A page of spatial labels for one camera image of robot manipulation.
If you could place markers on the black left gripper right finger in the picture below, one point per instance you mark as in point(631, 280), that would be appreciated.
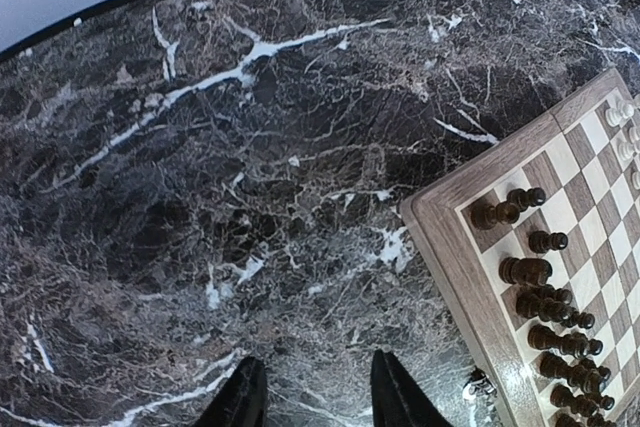
point(397, 399)

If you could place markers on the dark wooden chess rook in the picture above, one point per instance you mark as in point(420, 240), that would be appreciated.
point(487, 216)

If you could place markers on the dark wooden chess knight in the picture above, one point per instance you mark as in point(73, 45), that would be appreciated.
point(530, 305)
point(525, 271)

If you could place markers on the dark wooden chess pawn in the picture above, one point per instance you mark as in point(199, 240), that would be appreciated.
point(541, 242)
point(593, 346)
point(525, 199)
point(583, 320)

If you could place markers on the dark wooden chess king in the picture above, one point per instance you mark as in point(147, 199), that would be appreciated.
point(588, 380)

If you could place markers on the dark wooden chess bishop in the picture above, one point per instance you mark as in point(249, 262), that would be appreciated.
point(585, 405)

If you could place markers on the white chess pieces row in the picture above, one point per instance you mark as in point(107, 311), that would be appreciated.
point(618, 116)

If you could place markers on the wooden folding chess board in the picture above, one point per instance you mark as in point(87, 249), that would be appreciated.
point(593, 197)

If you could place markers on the dark wooden chess queen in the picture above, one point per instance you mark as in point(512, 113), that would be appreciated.
point(541, 337)

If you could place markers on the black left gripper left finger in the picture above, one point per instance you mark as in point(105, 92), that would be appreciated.
point(243, 399)

